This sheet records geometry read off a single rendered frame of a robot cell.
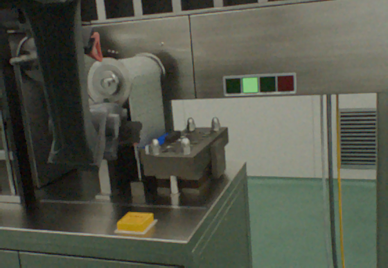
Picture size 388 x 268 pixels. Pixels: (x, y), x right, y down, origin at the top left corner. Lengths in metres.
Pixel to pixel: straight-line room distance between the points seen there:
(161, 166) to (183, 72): 0.44
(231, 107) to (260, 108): 0.27
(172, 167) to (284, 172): 2.84
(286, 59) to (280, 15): 0.15
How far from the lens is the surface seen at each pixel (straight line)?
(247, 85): 1.52
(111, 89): 1.31
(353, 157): 3.96
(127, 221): 1.13
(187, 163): 1.25
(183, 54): 1.58
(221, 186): 1.37
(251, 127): 3.99
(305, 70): 1.50
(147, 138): 1.42
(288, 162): 4.02
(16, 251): 1.37
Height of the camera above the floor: 1.36
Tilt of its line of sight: 12 degrees down
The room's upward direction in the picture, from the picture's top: 5 degrees counter-clockwise
